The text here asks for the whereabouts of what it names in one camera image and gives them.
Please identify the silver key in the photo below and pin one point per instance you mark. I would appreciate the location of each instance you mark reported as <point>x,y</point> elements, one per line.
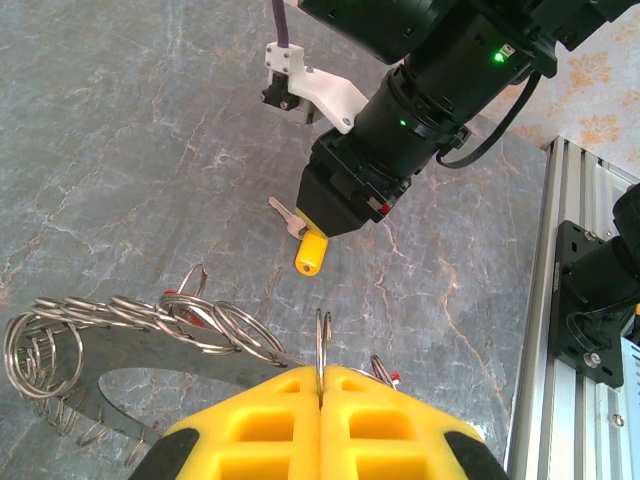
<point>287,215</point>

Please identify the yellow key tag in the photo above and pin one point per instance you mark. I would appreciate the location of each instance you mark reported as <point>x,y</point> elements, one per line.
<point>310,255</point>

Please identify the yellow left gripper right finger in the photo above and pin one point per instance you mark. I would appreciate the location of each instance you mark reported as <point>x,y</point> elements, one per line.
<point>390,440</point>

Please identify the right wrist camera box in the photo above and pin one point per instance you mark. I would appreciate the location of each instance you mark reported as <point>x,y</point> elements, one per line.
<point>325,90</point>

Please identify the round metal keyring plate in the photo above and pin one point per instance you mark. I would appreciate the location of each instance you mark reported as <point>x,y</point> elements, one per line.
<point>150,352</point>

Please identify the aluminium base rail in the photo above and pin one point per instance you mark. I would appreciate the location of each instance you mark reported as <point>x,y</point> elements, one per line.
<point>540,400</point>

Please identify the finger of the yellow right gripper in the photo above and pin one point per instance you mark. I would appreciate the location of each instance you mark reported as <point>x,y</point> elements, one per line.
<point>340,205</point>

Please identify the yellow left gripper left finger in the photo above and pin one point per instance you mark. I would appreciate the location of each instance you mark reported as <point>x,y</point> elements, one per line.
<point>250,440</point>

